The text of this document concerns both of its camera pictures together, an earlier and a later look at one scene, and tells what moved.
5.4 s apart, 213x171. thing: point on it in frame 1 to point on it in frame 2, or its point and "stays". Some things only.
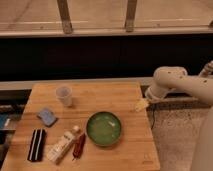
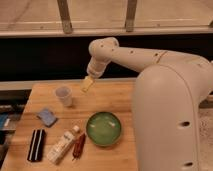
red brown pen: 79,146 stays
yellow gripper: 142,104 to 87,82
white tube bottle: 58,151 stays
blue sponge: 47,117 stays
